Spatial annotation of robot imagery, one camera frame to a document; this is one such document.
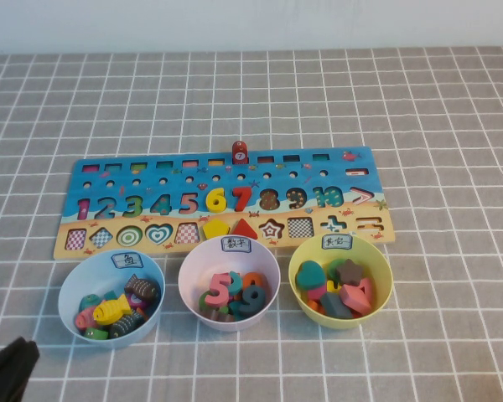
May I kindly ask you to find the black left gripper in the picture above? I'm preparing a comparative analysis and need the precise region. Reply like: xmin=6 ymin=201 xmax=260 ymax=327
xmin=0 ymin=336 xmax=41 ymax=402

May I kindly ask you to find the yellow wooden fish piece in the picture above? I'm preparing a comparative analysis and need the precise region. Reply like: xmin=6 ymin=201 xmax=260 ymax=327
xmin=92 ymin=292 xmax=133 ymax=326

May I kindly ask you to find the pink wooden fish piece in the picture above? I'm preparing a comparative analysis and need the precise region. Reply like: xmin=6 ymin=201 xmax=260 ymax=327
xmin=74 ymin=308 xmax=101 ymax=332

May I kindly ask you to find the light blue plastic bowl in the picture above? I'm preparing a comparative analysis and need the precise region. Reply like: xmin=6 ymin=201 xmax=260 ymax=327
xmin=57 ymin=250 xmax=167 ymax=351

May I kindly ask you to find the dark grey wooden fish piece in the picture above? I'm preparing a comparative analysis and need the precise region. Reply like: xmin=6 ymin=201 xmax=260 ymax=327
xmin=107 ymin=312 xmax=148 ymax=339

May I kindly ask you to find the magenta wooden fish piece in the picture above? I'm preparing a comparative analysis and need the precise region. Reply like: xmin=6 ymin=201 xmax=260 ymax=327
xmin=125 ymin=291 xmax=146 ymax=312

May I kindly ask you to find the brown wooden fish piece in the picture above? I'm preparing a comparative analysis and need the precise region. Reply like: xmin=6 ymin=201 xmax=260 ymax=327
xmin=123 ymin=273 xmax=163 ymax=303

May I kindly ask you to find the paper label on blue bowl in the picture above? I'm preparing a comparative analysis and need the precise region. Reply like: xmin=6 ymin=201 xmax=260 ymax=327
xmin=111 ymin=250 xmax=144 ymax=270

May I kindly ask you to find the light pink plastic bowl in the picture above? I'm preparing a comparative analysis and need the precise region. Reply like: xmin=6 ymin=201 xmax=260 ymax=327
xmin=177 ymin=234 xmax=282 ymax=332

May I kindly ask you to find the yellow wooden pentagon piece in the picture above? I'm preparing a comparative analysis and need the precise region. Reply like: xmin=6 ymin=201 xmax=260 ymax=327
xmin=203 ymin=217 xmax=232 ymax=241

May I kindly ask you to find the paper label on pink bowl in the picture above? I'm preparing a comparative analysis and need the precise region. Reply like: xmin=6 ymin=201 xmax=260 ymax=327
xmin=220 ymin=235 xmax=252 ymax=255

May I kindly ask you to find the orange wooden number piece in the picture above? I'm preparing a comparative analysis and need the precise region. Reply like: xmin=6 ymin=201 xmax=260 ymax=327
xmin=241 ymin=271 xmax=264 ymax=294

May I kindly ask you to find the red wooden triangle piece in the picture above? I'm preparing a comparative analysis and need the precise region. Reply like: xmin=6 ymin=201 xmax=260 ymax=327
xmin=231 ymin=218 xmax=259 ymax=241

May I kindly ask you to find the teal wooden heart piece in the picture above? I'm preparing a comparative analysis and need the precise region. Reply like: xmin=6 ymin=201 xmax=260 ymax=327
xmin=296 ymin=260 xmax=328 ymax=291

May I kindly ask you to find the red fish piece numbered seven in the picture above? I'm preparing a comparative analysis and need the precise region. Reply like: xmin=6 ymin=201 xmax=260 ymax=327
xmin=231 ymin=140 xmax=249 ymax=165

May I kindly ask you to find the ocean themed wooden puzzle board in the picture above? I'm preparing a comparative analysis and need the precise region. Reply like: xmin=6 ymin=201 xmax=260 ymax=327
xmin=51 ymin=145 xmax=397 ymax=260

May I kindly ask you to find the slate grey wooden diamond piece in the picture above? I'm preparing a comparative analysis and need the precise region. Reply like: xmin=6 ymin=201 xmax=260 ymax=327
xmin=319 ymin=291 xmax=355 ymax=320

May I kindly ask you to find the paper label on yellow bowl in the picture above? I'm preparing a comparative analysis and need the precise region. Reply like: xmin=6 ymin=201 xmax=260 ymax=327
xmin=320 ymin=234 xmax=354 ymax=251

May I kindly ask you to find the salmon pink wooden square piece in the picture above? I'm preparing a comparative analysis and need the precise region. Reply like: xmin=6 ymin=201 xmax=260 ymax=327
xmin=339 ymin=283 xmax=372 ymax=315

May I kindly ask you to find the brown wooden star piece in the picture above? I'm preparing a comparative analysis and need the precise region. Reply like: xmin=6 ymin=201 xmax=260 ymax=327
xmin=334 ymin=258 xmax=366 ymax=286

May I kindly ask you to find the light yellow plastic bowl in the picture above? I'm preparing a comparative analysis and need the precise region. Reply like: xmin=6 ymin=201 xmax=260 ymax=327
xmin=288 ymin=234 xmax=394 ymax=330

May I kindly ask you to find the pink wooden number five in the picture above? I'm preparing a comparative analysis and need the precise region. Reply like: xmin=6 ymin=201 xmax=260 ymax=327
xmin=204 ymin=271 xmax=232 ymax=307

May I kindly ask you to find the dark teal number nine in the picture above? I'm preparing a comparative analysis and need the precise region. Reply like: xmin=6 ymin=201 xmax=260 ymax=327
xmin=236 ymin=284 xmax=267 ymax=317

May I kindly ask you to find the yellow wooden number six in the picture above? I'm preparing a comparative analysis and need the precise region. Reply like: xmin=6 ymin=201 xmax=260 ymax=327
xmin=205 ymin=187 xmax=228 ymax=214

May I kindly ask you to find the red wooden number seven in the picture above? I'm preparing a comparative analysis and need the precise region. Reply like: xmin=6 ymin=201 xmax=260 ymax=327
xmin=232 ymin=185 xmax=253 ymax=213

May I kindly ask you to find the grey checked tablecloth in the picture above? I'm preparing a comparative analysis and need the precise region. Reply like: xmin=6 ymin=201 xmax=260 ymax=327
xmin=0 ymin=44 xmax=503 ymax=402

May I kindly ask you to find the green wooden ring piece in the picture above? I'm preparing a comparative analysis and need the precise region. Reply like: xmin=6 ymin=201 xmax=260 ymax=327
xmin=325 ymin=258 xmax=347 ymax=280

